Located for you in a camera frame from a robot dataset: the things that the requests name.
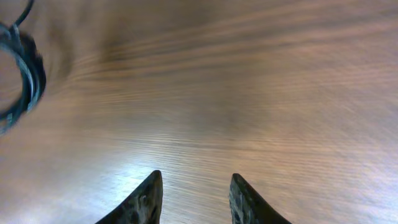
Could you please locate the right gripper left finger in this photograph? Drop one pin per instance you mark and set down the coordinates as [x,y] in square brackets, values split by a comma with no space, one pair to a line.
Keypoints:
[142,206]

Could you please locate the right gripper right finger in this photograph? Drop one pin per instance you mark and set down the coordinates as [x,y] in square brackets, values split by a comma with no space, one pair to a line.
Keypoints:
[248,207]

